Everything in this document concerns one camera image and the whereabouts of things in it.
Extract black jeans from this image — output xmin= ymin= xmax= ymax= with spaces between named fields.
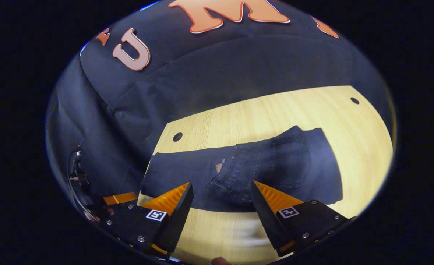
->
xmin=140 ymin=125 xmax=343 ymax=213

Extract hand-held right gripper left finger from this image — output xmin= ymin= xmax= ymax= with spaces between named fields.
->
xmin=99 ymin=182 xmax=194 ymax=260

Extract black backdrop cloth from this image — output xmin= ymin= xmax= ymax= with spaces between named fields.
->
xmin=46 ymin=0 xmax=394 ymax=195

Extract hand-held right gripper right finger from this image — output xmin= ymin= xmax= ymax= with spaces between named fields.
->
xmin=250 ymin=180 xmax=350 ymax=258

